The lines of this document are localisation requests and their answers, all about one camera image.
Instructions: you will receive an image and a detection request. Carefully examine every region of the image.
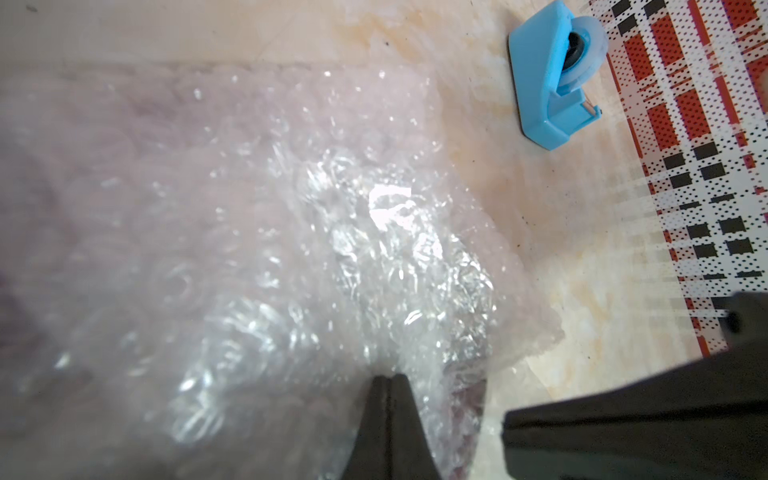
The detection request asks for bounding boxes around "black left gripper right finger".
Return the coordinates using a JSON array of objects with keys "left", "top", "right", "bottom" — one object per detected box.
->
[{"left": 389, "top": 374, "right": 441, "bottom": 480}]

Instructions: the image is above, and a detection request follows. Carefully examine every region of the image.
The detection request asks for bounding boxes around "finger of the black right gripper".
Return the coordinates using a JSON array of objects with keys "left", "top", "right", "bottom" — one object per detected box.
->
[{"left": 502, "top": 292, "right": 767, "bottom": 479}]

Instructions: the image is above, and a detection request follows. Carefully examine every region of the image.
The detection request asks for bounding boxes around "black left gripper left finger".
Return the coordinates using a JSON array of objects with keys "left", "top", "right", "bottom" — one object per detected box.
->
[{"left": 341, "top": 376, "right": 392, "bottom": 480}]

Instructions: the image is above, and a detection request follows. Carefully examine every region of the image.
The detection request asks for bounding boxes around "clear bubble wrap sheet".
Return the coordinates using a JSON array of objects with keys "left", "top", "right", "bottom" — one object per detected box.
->
[{"left": 1, "top": 65, "right": 562, "bottom": 479}]

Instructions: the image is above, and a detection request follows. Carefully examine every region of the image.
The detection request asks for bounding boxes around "blue tape dispenser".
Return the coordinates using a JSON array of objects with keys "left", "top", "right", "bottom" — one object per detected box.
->
[{"left": 507, "top": 1, "right": 602, "bottom": 151}]

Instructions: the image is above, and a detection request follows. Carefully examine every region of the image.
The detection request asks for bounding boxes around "clear tape roll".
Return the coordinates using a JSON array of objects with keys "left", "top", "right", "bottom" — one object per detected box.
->
[{"left": 557, "top": 16, "right": 609, "bottom": 95}]

